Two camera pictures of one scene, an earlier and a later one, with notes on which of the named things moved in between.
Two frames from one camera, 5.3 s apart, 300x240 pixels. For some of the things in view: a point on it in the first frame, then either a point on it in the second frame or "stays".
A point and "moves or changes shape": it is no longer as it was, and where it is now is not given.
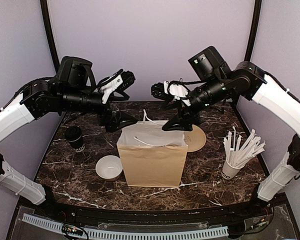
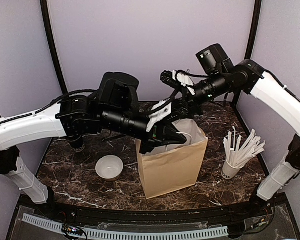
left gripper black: (112, 124) -> (164, 133)
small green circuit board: (72, 229) stays
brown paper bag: (152, 156) moves or changes shape
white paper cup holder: (229, 172) stays
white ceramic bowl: (109, 167) stays
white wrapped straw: (237, 150) stays
